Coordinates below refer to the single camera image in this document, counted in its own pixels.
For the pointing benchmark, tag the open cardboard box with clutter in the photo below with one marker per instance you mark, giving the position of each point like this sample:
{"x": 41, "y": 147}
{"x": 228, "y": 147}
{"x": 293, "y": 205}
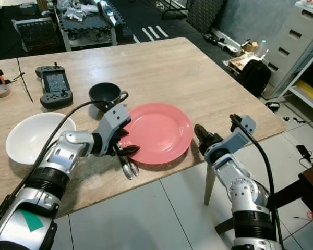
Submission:
{"x": 241, "y": 60}

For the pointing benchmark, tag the black ribbed foam panel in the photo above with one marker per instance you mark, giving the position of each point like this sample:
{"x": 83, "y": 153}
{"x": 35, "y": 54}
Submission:
{"x": 206, "y": 14}

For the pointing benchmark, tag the brown tape roll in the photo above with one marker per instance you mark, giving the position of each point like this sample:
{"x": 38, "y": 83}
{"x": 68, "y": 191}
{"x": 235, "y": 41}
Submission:
{"x": 0, "y": 91}

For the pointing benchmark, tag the dark grey cup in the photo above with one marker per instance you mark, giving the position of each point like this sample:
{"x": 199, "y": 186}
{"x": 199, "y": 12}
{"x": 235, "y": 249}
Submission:
{"x": 103, "y": 94}

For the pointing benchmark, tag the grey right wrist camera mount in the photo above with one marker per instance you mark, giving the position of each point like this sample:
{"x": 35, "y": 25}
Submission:
{"x": 237, "y": 138}

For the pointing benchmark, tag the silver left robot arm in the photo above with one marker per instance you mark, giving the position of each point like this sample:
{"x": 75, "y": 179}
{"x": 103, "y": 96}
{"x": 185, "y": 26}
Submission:
{"x": 52, "y": 166}

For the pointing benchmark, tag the light wooden table leg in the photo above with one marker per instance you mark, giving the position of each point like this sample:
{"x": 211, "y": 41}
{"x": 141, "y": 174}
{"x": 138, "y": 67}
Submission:
{"x": 211, "y": 185}

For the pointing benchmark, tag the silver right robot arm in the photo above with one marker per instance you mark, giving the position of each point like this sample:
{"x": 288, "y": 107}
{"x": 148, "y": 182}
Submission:
{"x": 245, "y": 198}

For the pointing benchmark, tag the metal fork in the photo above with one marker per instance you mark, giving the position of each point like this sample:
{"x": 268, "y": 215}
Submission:
{"x": 127, "y": 171}

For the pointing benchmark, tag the white bowl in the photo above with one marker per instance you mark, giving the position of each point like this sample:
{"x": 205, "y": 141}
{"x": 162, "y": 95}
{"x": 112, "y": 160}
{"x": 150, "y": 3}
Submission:
{"x": 34, "y": 138}

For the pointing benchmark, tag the grey drawer cabinet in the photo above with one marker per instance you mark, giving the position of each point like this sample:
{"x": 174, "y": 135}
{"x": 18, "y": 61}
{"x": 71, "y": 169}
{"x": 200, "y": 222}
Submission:
{"x": 289, "y": 41}

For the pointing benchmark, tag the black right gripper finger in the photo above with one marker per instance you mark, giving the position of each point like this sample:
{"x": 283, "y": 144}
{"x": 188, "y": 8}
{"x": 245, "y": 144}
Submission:
{"x": 201, "y": 132}

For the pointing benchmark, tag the black power adapter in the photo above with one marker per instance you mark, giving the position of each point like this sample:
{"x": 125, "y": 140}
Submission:
{"x": 305, "y": 152}
{"x": 272, "y": 107}

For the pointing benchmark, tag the power strip on floor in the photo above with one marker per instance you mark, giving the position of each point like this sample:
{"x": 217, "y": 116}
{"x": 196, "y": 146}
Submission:
{"x": 219, "y": 42}

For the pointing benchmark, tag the yellow box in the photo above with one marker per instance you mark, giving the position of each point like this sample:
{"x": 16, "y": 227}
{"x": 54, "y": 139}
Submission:
{"x": 309, "y": 92}

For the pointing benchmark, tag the black clothes rack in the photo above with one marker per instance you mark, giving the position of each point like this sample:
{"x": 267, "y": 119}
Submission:
{"x": 172, "y": 9}

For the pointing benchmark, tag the metal cart with clutter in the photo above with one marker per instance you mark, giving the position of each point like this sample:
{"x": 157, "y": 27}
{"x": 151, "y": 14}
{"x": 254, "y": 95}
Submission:
{"x": 86, "y": 23}

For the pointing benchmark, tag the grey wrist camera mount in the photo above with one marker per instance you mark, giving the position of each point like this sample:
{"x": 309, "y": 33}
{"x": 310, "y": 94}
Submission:
{"x": 237, "y": 138}
{"x": 112, "y": 122}

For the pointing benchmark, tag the clutter pile on cabinet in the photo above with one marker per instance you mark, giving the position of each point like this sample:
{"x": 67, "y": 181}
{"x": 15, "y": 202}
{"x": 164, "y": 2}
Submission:
{"x": 312, "y": 5}

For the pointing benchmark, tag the white metal shelf rack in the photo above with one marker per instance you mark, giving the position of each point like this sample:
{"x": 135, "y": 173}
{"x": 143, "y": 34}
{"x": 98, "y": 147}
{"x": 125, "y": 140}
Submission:
{"x": 305, "y": 96}

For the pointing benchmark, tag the black backpack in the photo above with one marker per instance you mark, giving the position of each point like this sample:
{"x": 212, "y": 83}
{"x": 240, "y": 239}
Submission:
{"x": 254, "y": 79}

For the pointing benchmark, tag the pink plate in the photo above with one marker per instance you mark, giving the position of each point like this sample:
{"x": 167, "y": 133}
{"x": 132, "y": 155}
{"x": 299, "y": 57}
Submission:
{"x": 159, "y": 133}

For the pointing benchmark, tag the grey handheld controller with screen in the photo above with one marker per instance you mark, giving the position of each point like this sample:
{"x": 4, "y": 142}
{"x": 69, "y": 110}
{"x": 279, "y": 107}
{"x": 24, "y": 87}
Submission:
{"x": 55, "y": 86}

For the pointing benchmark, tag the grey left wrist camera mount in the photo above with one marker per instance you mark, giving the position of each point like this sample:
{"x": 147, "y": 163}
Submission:
{"x": 112, "y": 122}

